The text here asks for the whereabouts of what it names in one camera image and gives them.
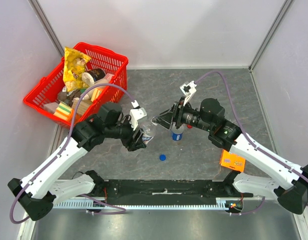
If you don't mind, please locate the purple cable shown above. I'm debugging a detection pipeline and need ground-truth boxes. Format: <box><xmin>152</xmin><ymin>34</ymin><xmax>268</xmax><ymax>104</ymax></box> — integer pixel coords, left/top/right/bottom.
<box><xmin>9</xmin><ymin>83</ymin><xmax>139</xmax><ymax>224</ymax></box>
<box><xmin>195</xmin><ymin>70</ymin><xmax>308</xmax><ymax>216</ymax></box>

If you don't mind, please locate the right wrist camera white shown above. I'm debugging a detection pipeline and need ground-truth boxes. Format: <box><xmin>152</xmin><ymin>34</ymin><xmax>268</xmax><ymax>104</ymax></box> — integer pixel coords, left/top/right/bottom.
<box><xmin>179</xmin><ymin>81</ymin><xmax>197</xmax><ymax>105</ymax></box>

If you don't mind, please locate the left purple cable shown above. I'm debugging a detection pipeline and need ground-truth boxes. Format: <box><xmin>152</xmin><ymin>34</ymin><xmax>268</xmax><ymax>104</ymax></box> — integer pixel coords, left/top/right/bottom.
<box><xmin>9</xmin><ymin>83</ymin><xmax>139</xmax><ymax>224</ymax></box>

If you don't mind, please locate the brown cup with lid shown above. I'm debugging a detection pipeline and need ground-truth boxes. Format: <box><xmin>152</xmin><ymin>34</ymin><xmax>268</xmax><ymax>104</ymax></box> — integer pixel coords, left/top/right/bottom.
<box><xmin>82</xmin><ymin>68</ymin><xmax>106</xmax><ymax>87</ymax></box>

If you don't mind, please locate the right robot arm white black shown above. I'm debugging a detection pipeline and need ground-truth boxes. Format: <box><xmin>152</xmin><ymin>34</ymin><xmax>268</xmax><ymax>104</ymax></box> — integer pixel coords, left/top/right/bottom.
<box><xmin>152</xmin><ymin>97</ymin><xmax>308</xmax><ymax>215</ymax></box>

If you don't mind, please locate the yellow wafer pack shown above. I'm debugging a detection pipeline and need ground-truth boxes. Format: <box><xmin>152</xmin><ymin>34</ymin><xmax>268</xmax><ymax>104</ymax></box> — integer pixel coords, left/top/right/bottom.
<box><xmin>91</xmin><ymin>87</ymin><xmax>103</xmax><ymax>102</ymax></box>

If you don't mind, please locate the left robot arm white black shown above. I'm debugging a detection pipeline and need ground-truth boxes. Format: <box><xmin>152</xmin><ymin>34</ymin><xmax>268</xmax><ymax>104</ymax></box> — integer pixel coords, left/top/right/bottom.
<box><xmin>8</xmin><ymin>102</ymin><xmax>147</xmax><ymax>224</ymax></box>

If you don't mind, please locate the yellow chips bag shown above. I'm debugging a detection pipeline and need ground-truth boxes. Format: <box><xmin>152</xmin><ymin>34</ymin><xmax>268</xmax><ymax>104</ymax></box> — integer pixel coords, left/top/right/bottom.
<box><xmin>63</xmin><ymin>47</ymin><xmax>92</xmax><ymax>92</ymax></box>

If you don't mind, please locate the blue bottle cap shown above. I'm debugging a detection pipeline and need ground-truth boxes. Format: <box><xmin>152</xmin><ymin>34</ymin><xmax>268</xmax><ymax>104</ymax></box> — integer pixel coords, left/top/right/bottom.
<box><xmin>159</xmin><ymin>154</ymin><xmax>166</xmax><ymax>161</ymax></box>

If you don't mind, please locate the white cable duct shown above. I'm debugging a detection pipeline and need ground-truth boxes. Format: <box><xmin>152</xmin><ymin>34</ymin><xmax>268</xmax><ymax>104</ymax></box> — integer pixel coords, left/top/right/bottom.
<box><xmin>54</xmin><ymin>198</ymin><xmax>229</xmax><ymax>211</ymax></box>

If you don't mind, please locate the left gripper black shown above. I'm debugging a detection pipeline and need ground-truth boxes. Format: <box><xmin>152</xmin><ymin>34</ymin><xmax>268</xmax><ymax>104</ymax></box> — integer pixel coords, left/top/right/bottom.
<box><xmin>105</xmin><ymin>115</ymin><xmax>146</xmax><ymax>152</ymax></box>

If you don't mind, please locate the wooden block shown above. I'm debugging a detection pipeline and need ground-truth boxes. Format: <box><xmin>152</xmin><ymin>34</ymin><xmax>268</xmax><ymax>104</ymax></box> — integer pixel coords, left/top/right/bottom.
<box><xmin>72</xmin><ymin>98</ymin><xmax>92</xmax><ymax>116</ymax></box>

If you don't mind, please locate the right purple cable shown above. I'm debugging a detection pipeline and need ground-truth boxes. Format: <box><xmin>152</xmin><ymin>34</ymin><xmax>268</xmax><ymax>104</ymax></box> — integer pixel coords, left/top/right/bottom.
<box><xmin>195</xmin><ymin>70</ymin><xmax>308</xmax><ymax>216</ymax></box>

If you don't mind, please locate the orange snack box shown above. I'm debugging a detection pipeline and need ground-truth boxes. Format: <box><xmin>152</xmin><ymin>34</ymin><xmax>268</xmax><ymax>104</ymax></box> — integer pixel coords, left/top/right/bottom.
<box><xmin>219</xmin><ymin>150</ymin><xmax>246</xmax><ymax>173</ymax></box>

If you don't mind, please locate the red plastic basket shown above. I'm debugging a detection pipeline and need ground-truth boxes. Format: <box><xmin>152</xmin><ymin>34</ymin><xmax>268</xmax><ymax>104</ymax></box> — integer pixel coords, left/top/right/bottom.
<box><xmin>23</xmin><ymin>42</ymin><xmax>128</xmax><ymax>128</ymax></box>

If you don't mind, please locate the orange packet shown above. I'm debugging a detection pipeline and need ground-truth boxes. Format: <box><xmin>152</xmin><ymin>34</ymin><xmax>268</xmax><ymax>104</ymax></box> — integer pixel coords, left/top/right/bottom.
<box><xmin>67</xmin><ymin>109</ymin><xmax>76</xmax><ymax>123</ymax></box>

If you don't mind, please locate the small clear water bottle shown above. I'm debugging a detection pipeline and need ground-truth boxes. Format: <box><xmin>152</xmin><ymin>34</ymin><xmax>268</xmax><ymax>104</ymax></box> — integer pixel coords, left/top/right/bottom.
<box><xmin>140</xmin><ymin>120</ymin><xmax>157</xmax><ymax>146</ymax></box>

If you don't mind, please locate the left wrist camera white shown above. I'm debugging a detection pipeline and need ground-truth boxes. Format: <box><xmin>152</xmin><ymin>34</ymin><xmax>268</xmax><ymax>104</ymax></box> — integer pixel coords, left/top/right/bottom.
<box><xmin>129</xmin><ymin>100</ymin><xmax>148</xmax><ymax>130</ymax></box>

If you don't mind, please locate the blue label pepsi bottle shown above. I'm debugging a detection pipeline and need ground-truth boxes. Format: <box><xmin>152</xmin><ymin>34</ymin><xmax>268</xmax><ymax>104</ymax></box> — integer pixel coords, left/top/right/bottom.
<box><xmin>170</xmin><ymin>124</ymin><xmax>184</xmax><ymax>142</ymax></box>

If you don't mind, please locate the striped yellow green sponge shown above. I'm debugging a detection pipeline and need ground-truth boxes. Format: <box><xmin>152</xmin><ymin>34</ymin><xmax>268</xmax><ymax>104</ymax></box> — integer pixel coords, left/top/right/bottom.
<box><xmin>54</xmin><ymin>102</ymin><xmax>72</xmax><ymax>121</ymax></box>

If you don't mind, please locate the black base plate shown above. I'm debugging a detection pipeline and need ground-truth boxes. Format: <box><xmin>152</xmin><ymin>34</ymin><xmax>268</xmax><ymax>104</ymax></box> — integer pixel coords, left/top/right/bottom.
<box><xmin>94</xmin><ymin>179</ymin><xmax>253</xmax><ymax>198</ymax></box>

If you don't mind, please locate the beige sauce bottle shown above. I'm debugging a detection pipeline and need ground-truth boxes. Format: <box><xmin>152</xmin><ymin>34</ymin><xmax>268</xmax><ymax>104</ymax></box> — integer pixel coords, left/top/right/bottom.
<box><xmin>82</xmin><ymin>73</ymin><xmax>114</xmax><ymax>102</ymax></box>

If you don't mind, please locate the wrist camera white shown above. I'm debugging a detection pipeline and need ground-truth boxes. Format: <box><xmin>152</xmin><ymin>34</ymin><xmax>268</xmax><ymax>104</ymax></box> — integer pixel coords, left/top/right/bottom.
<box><xmin>179</xmin><ymin>81</ymin><xmax>197</xmax><ymax>105</ymax></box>
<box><xmin>129</xmin><ymin>100</ymin><xmax>148</xmax><ymax>130</ymax></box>

